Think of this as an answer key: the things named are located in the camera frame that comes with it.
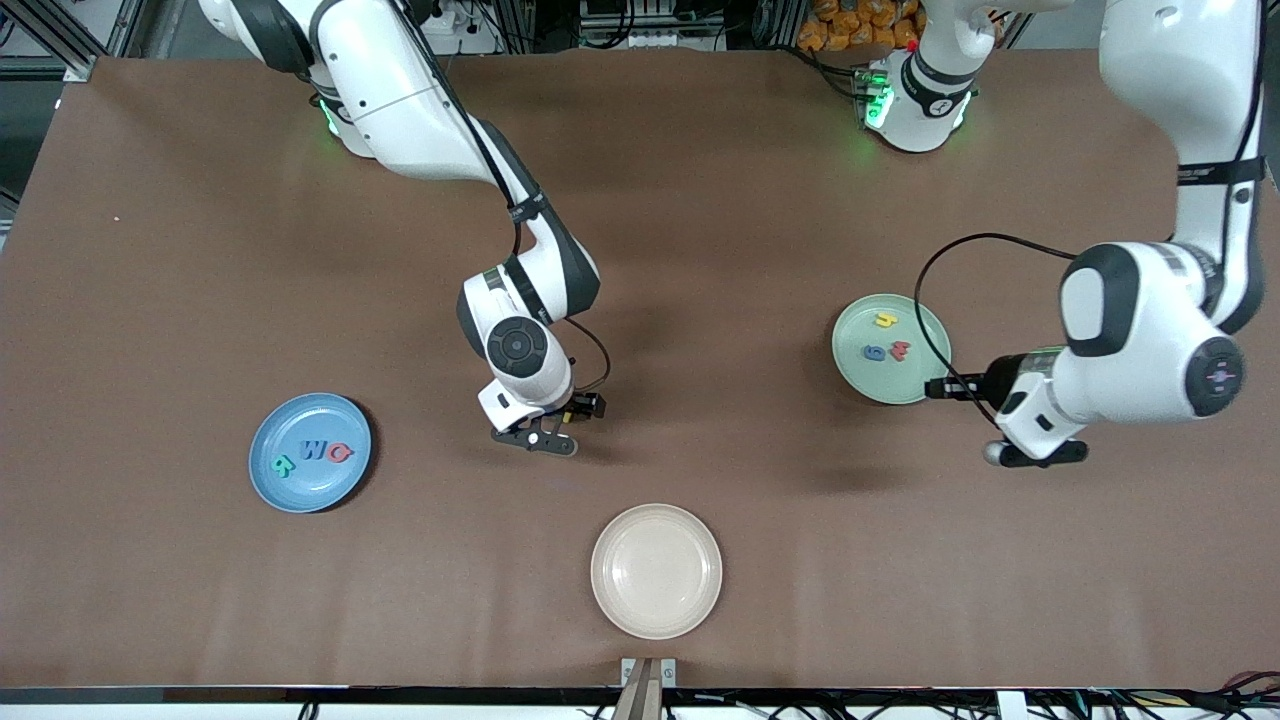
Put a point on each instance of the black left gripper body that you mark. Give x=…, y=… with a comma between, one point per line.
x=1001, y=381

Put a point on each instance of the red foam lowercase w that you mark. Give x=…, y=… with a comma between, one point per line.
x=900, y=350

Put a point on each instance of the blue foam lowercase g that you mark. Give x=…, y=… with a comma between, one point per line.
x=874, y=352

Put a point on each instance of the yellow foam lowercase h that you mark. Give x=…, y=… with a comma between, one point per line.
x=885, y=320

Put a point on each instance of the red foam uppercase Q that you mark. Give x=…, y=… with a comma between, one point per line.
x=340, y=452

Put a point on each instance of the blue foam uppercase W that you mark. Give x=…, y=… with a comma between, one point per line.
x=313, y=450

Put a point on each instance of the teal foam uppercase R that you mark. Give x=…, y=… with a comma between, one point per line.
x=283, y=465

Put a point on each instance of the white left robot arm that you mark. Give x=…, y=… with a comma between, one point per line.
x=1150, y=330

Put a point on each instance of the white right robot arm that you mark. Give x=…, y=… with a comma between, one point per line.
x=400, y=100

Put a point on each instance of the green plate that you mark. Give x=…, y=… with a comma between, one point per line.
x=880, y=380

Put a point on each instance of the beige plate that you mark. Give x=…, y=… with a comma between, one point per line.
x=656, y=571

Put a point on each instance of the blue plate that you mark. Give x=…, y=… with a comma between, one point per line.
x=310, y=490

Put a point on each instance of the brown table cover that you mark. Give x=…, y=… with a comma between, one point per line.
x=900, y=580

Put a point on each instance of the white vented device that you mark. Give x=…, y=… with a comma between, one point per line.
x=625, y=38

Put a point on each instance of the orange snack packets pile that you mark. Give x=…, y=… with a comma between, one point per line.
x=850, y=25

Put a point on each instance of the white power strip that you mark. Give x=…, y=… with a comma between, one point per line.
x=440, y=22

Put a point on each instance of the metal bracket with post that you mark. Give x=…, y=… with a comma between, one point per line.
x=648, y=690

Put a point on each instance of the aluminium frame profile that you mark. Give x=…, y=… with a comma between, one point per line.
x=55, y=42

